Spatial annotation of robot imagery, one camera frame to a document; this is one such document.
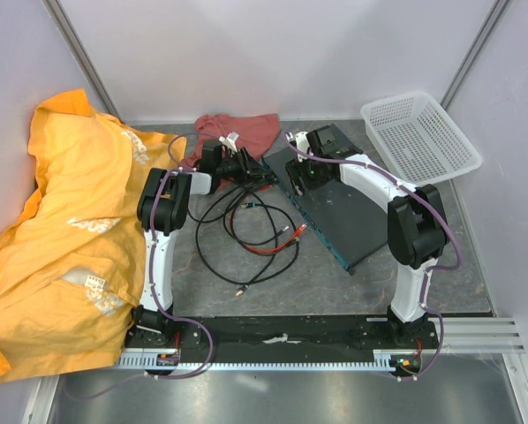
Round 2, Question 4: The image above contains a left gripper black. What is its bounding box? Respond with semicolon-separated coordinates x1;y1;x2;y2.
217;148;271;186

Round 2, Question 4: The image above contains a black braided cable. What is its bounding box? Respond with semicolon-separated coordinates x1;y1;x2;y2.
188;176;300;296

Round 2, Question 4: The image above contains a black ethernet cable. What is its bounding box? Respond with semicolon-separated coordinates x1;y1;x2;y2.
222;180;300;253

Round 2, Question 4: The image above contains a red ethernet cable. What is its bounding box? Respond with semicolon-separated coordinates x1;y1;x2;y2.
229;185;308;255

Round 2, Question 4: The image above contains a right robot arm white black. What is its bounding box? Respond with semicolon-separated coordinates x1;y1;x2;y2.
285;126;449;348

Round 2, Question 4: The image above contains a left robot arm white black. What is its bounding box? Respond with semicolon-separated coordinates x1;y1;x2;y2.
132;132;260;347

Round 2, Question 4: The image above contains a red cloth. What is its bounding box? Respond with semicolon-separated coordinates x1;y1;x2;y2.
184;114;280;194

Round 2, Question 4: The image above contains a white plastic basket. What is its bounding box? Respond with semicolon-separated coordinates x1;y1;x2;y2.
360;91;482;186

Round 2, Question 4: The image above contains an orange cloth bag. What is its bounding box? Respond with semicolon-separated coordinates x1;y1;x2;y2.
0;90;186;383

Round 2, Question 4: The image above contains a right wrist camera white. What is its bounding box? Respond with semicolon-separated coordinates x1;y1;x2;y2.
287;132;310;154

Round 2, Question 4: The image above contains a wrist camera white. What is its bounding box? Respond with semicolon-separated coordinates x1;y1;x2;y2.
287;132;310;154
219;132;239;152

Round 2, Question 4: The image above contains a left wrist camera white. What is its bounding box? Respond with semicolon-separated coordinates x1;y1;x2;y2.
219;132;239;152

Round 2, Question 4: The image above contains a dark network switch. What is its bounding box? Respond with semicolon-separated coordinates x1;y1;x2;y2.
263;134;387;275

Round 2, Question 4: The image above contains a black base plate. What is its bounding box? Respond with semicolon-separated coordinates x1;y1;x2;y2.
124;314;439;361

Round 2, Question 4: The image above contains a white cable duct rail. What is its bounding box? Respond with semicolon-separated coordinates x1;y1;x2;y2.
113;349;420;372

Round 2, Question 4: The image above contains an aluminium frame rail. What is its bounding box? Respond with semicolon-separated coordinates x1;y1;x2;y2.
440;317;528;354

